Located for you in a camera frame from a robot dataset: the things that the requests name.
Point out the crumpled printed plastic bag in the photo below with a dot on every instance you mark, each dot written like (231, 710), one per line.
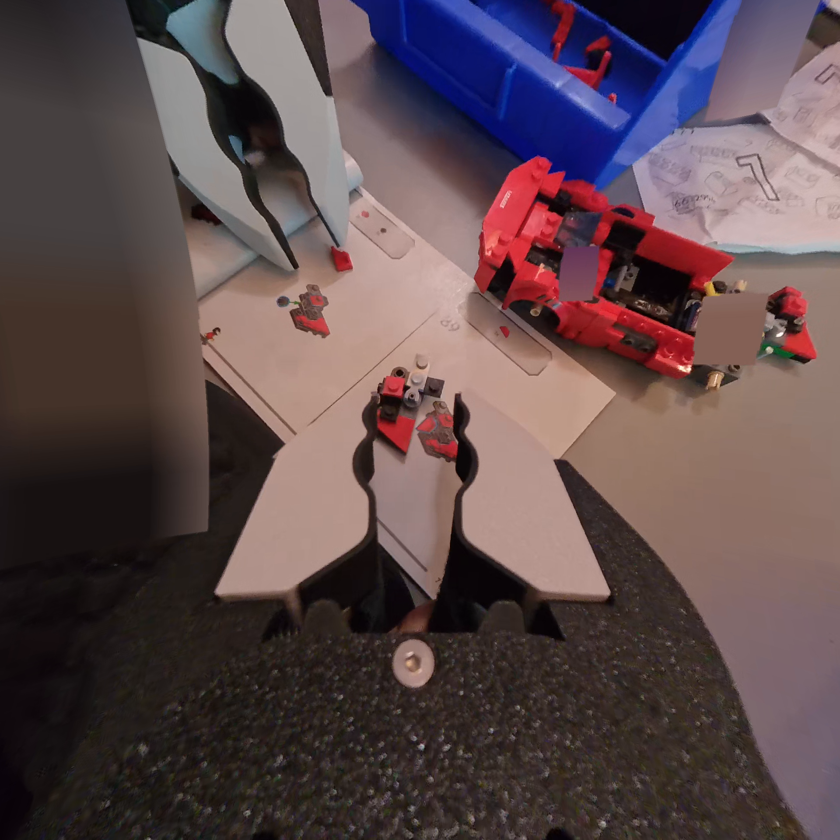
(814, 98)
(722, 197)

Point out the red bent brick piece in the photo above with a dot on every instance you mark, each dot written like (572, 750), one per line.
(563, 29)
(594, 65)

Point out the small dark red brick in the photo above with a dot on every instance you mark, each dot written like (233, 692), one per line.
(205, 214)

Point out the open instruction booklet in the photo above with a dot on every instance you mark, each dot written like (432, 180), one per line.
(367, 315)

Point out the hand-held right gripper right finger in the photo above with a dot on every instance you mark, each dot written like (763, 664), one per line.
(525, 525)

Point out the blue plastic bin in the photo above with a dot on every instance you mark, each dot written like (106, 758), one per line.
(472, 72)

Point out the small red slope brick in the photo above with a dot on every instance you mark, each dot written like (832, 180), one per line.
(341, 259)

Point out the red toy brick car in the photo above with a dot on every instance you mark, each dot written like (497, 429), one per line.
(518, 216)

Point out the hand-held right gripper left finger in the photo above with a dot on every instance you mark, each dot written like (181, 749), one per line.
(308, 512)

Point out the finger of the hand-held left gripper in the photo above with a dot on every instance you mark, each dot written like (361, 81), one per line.
(197, 144)
(308, 131)

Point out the small red black brick assembly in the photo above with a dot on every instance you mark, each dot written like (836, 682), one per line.
(397, 407)

